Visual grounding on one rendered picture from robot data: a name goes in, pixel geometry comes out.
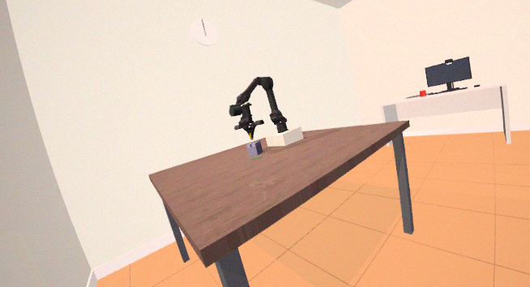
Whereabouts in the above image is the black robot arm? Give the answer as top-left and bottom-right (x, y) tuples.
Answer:
(229, 77), (288, 133)

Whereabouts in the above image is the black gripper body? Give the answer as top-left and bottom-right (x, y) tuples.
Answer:
(234, 113), (264, 130)

